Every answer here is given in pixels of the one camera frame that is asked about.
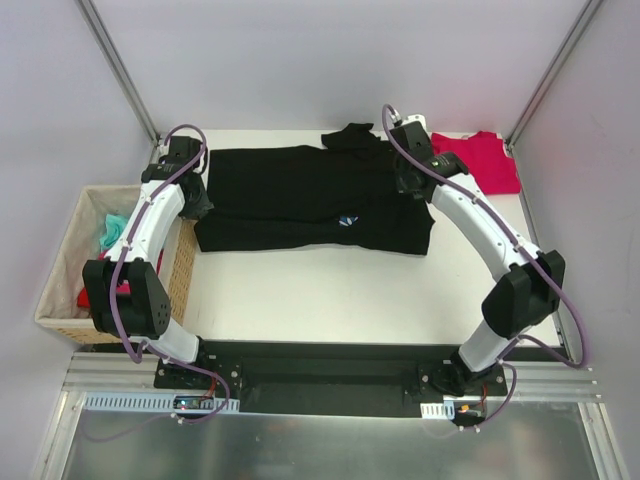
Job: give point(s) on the left aluminium frame post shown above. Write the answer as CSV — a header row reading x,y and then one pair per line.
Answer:
x,y
93,19

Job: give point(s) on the right white cable duct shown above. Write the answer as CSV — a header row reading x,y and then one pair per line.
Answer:
x,y
450,410

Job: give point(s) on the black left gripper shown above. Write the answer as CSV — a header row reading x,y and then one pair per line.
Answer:
x,y
201,201

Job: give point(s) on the aluminium frame post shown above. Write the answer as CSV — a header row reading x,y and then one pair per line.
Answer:
x,y
568,45
93,19

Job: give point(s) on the black flower print t-shirt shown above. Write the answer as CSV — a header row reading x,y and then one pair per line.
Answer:
x,y
343,192

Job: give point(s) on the wicker laundry basket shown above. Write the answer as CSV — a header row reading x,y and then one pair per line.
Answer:
x,y
57,309

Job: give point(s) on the right aluminium frame post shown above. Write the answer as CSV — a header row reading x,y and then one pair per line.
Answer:
x,y
568,45

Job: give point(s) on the aluminium front rail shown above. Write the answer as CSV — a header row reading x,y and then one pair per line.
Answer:
x,y
536,381

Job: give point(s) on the left white cable duct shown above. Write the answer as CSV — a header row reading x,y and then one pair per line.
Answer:
x,y
158,403

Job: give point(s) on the red t-shirt in basket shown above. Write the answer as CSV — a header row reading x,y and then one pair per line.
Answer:
x,y
85,295

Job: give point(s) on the folded red t-shirt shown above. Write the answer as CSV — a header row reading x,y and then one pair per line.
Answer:
x,y
484,154

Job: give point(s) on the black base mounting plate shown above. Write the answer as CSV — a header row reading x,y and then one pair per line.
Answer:
x,y
335,379

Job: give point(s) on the teal t-shirt in basket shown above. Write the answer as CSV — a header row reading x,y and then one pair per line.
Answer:
x,y
114,227

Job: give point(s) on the white cable duct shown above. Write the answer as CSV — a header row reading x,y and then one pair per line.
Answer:
x,y
450,410
158,403

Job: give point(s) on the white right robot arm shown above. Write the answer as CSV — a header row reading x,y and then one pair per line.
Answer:
x,y
527,280

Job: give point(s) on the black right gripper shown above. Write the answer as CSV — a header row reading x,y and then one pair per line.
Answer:
x,y
409,181

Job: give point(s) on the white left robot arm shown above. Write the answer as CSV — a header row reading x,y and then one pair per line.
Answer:
x,y
126,298

